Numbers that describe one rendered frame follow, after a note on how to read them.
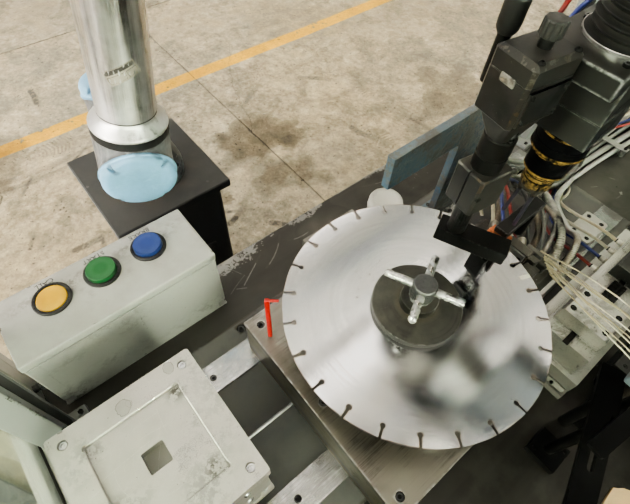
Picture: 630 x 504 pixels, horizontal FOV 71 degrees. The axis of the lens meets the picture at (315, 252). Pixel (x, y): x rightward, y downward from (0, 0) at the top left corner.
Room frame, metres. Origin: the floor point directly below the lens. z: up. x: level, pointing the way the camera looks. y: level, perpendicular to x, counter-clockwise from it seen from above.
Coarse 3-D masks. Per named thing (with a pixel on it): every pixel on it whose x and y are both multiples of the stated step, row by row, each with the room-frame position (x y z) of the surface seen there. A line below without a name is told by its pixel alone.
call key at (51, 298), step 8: (48, 288) 0.28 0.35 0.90; (56, 288) 0.28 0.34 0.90; (64, 288) 0.28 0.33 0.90; (40, 296) 0.27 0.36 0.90; (48, 296) 0.27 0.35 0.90; (56, 296) 0.27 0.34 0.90; (64, 296) 0.27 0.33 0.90; (40, 304) 0.26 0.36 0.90; (48, 304) 0.26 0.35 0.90; (56, 304) 0.26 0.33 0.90
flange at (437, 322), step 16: (400, 272) 0.31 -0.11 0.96; (416, 272) 0.31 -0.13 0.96; (384, 288) 0.28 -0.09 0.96; (400, 288) 0.28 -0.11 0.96; (448, 288) 0.29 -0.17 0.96; (384, 304) 0.26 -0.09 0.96; (400, 304) 0.26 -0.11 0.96; (432, 304) 0.26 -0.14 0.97; (448, 304) 0.27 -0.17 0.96; (384, 320) 0.24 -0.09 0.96; (400, 320) 0.24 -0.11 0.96; (432, 320) 0.24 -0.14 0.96; (448, 320) 0.24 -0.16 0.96; (400, 336) 0.22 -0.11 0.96; (416, 336) 0.22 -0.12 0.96; (432, 336) 0.22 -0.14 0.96; (448, 336) 0.22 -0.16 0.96
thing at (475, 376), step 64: (320, 256) 0.33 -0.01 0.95; (384, 256) 0.34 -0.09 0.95; (448, 256) 0.34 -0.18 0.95; (512, 256) 0.35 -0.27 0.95; (320, 320) 0.24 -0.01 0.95; (512, 320) 0.26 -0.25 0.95; (384, 384) 0.16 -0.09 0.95; (448, 384) 0.17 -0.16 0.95; (512, 384) 0.17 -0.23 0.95; (448, 448) 0.10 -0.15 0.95
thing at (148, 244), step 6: (144, 234) 0.38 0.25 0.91; (150, 234) 0.38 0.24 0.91; (156, 234) 0.38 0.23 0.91; (138, 240) 0.36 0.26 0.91; (144, 240) 0.36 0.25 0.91; (150, 240) 0.37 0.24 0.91; (156, 240) 0.37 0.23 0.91; (138, 246) 0.35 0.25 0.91; (144, 246) 0.35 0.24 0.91; (150, 246) 0.35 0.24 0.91; (156, 246) 0.36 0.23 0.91; (138, 252) 0.34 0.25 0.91; (144, 252) 0.34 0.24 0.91; (150, 252) 0.34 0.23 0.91; (156, 252) 0.35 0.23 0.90
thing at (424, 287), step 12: (432, 264) 0.30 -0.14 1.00; (396, 276) 0.28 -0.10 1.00; (420, 276) 0.28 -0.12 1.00; (432, 276) 0.28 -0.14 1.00; (420, 288) 0.26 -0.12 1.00; (432, 288) 0.26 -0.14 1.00; (420, 300) 0.25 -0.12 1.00; (432, 300) 0.26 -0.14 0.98; (444, 300) 0.25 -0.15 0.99; (456, 300) 0.25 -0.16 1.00
